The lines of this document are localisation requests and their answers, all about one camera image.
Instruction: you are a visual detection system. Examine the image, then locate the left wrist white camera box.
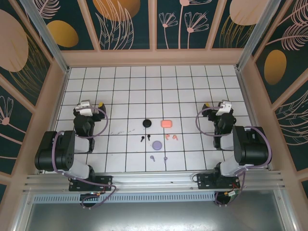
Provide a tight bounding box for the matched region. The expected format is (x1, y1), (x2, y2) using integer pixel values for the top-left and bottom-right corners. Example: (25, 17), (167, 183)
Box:
(75, 100), (93, 116)

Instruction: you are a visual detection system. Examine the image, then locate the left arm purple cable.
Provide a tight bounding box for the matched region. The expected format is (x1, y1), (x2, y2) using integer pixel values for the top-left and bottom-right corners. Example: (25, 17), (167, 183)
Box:
(53, 107), (118, 209)

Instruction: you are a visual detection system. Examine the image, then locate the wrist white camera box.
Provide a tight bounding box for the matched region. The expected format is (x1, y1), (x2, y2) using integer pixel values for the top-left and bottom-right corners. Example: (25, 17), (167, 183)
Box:
(75, 100), (93, 116)
(216, 100), (233, 117)

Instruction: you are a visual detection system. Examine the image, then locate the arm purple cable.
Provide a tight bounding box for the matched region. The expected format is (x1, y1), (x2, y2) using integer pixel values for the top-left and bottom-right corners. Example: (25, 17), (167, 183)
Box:
(195, 107), (273, 207)
(53, 107), (118, 209)

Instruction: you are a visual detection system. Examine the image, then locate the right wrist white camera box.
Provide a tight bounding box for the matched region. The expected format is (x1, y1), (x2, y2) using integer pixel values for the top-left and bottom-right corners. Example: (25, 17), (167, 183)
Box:
(216, 100), (233, 117)

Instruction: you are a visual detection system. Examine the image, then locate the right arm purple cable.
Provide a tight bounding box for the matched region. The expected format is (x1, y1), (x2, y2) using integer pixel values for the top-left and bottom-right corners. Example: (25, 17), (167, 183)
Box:
(195, 107), (273, 207)

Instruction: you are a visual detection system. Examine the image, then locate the small green controller board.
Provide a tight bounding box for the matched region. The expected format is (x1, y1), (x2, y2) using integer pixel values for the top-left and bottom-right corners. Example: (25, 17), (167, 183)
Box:
(225, 188), (242, 201)

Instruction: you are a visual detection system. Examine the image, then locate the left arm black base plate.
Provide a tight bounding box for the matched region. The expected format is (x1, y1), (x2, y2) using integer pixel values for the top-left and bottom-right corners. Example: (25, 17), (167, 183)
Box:
(69, 175), (114, 192)

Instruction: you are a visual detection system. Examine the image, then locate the aluminium side rail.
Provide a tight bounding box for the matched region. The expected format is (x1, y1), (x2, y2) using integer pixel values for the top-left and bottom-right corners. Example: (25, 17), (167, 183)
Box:
(235, 69), (274, 172)

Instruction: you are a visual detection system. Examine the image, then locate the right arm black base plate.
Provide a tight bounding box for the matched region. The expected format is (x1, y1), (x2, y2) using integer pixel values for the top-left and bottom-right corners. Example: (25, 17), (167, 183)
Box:
(196, 173), (241, 191)

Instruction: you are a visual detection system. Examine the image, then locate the grey metal sheet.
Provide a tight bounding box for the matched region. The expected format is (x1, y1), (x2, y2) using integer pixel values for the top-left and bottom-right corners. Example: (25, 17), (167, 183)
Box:
(23, 190), (289, 231)

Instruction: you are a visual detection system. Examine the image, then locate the right aluminium corner post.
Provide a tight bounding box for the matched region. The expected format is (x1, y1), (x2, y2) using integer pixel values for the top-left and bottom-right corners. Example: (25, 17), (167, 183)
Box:
(235, 0), (275, 71)

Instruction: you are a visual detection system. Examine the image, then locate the left aluminium corner post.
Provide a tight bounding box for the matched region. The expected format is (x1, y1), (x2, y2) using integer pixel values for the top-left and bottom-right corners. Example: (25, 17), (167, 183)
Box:
(19, 0), (71, 74)

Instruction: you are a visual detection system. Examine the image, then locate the slotted grey cable duct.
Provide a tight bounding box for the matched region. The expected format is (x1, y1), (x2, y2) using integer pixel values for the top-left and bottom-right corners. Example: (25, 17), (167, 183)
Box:
(32, 193), (217, 203)

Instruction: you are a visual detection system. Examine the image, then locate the aluminium corner post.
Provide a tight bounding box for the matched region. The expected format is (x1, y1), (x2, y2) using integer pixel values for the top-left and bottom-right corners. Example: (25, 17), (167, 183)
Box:
(19, 0), (71, 74)
(235, 0), (275, 71)

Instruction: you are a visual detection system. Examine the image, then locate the aluminium mounting rail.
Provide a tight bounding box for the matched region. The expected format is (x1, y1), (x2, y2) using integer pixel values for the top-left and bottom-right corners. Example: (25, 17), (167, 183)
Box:
(23, 170), (286, 193)

